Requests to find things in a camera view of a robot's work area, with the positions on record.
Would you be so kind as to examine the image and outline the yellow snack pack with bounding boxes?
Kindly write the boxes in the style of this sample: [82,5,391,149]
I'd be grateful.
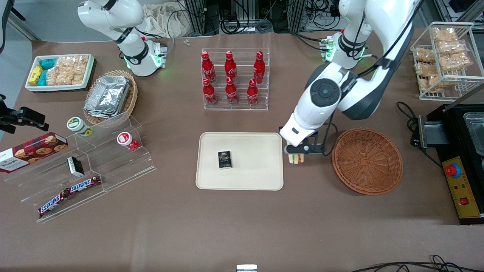
[28,65,44,85]

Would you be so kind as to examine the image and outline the round brown wicker basket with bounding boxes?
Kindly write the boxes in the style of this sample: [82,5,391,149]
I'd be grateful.
[332,128,403,196]

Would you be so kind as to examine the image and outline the clear acrylic bottle rack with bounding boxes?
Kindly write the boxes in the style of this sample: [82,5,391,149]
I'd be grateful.
[201,47,271,111]

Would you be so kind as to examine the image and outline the red cola bottle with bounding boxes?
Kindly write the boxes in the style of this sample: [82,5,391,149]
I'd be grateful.
[225,51,238,82]
[225,77,239,106]
[253,51,266,84]
[202,77,218,107]
[247,79,260,107]
[201,51,216,84]

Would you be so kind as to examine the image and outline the brown snickers bar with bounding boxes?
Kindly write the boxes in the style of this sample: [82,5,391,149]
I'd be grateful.
[67,175,102,194]
[38,189,71,218]

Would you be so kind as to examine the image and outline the small black white box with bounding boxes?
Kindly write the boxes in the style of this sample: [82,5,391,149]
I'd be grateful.
[67,156,85,178]

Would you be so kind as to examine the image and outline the red lid white cup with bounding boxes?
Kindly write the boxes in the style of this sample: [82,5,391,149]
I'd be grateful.
[117,131,140,151]

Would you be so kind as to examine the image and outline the stack of foil trays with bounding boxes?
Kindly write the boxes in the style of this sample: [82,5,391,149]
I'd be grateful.
[84,76,131,119]

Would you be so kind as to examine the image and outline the beige plastic tray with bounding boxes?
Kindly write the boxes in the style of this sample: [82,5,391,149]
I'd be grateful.
[195,132,284,191]

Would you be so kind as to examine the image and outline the clear rice cracker pack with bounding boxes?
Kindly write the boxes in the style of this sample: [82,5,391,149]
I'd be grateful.
[45,67,72,86]
[70,68,88,85]
[57,56,89,72]

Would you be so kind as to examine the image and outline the clear acrylic stepped shelf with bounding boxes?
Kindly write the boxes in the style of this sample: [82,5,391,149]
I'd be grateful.
[74,111,157,193]
[4,145,108,224]

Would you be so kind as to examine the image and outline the white wire rack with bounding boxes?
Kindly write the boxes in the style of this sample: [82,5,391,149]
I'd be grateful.
[410,22,484,101]

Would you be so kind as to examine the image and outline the white rectangular snack tray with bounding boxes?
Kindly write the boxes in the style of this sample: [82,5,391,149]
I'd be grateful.
[25,54,96,93]

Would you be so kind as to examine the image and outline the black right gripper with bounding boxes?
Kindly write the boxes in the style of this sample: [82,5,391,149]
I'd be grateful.
[0,94,50,134]

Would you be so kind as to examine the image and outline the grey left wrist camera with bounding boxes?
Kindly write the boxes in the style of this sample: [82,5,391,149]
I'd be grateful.
[284,144,325,155]

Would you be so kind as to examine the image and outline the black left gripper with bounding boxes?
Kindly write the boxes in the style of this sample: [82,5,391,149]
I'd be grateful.
[302,130,326,146]

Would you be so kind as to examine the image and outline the red tartan cookie box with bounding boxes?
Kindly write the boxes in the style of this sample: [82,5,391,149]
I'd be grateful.
[0,132,69,173]

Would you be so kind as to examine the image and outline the black coiled cable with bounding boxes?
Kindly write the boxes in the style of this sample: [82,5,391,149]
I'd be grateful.
[220,17,241,36]

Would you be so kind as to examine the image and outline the beige cloth bag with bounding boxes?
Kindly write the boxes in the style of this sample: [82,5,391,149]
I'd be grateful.
[142,3,189,38]

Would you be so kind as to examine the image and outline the black machine power cable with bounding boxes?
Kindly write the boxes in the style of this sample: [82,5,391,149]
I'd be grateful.
[396,101,443,169]

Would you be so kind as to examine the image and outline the black floor cables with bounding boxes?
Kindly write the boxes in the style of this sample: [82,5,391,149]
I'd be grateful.
[352,255,484,272]

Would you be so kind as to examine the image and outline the oval tan wicker basket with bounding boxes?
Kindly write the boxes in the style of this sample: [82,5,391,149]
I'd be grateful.
[83,70,138,126]

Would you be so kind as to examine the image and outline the black machine with yellow panel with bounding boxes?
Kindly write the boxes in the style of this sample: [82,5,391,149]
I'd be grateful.
[418,83,484,225]

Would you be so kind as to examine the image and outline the green lid white cup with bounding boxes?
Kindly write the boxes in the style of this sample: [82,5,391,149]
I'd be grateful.
[67,117,94,137]

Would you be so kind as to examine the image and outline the clear bagged pastry pack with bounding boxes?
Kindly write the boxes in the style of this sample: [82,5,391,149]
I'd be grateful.
[439,53,472,72]
[415,62,439,76]
[414,48,435,63]
[433,27,456,42]
[437,41,466,56]
[420,76,445,93]

